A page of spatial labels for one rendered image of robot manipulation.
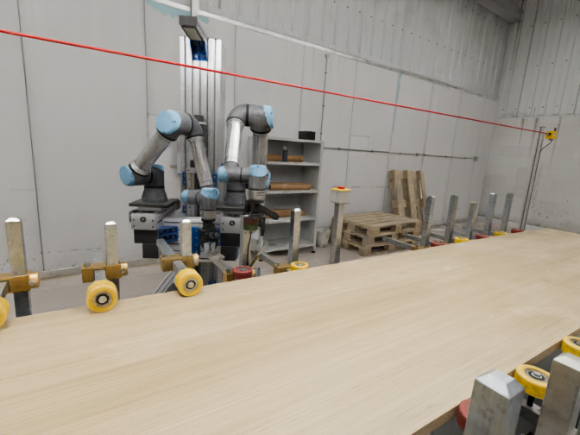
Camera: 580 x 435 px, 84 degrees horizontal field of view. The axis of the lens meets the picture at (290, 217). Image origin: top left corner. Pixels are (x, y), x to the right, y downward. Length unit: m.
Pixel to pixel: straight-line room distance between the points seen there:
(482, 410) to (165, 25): 4.06
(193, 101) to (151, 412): 1.82
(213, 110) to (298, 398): 1.80
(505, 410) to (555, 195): 8.29
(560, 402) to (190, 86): 2.12
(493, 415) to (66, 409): 0.69
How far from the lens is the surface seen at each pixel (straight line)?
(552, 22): 9.32
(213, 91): 2.21
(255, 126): 1.78
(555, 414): 0.69
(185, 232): 1.28
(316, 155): 4.53
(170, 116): 1.76
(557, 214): 8.67
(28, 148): 3.87
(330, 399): 0.75
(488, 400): 0.44
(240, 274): 1.32
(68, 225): 3.95
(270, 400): 0.74
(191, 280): 1.12
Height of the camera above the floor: 1.39
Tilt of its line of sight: 11 degrees down
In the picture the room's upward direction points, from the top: 3 degrees clockwise
